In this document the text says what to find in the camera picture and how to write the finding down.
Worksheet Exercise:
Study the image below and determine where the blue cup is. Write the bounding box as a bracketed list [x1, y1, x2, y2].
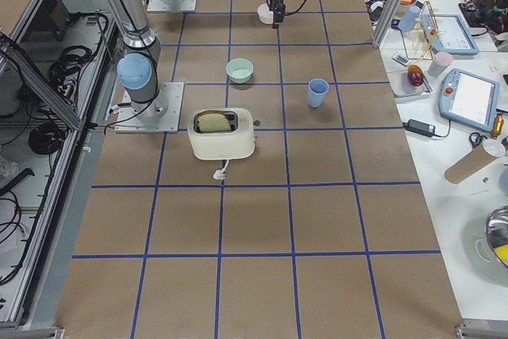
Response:
[307, 79, 329, 108]
[398, 6, 420, 33]

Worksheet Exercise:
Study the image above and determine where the pink bowl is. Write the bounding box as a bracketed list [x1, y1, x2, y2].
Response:
[256, 3, 274, 25]

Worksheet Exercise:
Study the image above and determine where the green bowl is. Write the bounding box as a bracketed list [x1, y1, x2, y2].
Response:
[225, 58, 254, 84]

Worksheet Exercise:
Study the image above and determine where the blue cup on rack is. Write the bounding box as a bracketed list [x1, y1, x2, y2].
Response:
[398, 6, 420, 33]

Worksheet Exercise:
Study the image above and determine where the white remote control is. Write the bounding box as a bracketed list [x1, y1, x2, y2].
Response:
[391, 53, 410, 67]

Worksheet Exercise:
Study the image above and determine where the bread slice in toaster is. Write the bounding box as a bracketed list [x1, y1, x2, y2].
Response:
[198, 112, 231, 133]

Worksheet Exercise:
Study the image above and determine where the cream toaster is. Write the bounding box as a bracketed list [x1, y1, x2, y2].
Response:
[187, 107, 256, 160]

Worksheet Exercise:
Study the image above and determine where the metal tray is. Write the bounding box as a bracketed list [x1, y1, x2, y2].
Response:
[388, 71, 433, 102]

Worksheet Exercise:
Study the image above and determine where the mango fruit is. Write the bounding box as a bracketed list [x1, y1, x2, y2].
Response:
[407, 64, 425, 87]

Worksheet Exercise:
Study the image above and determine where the teach pendant far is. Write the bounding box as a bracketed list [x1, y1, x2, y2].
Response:
[433, 14, 479, 56]

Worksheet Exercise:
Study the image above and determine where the teach pendant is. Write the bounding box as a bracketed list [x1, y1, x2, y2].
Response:
[438, 68, 499, 132]
[433, 14, 479, 56]

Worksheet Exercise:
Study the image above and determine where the grey cup on desk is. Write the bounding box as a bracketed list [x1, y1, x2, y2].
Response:
[427, 52, 453, 78]

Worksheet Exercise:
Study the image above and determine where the black power adapter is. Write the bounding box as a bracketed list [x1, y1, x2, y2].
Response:
[402, 119, 435, 137]

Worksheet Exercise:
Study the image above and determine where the teach pendant near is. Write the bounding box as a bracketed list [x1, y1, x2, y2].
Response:
[438, 68, 499, 132]

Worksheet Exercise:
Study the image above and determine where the cardboard tube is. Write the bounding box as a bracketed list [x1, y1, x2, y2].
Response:
[444, 139, 506, 184]

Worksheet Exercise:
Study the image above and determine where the metal bowl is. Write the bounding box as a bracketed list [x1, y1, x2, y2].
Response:
[475, 206, 507, 268]

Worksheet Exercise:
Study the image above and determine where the gold wire rack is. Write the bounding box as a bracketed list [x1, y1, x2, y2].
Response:
[406, 0, 440, 60]

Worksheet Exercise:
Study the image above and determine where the toaster white plug cable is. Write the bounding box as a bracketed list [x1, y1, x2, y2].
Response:
[213, 158, 230, 181]

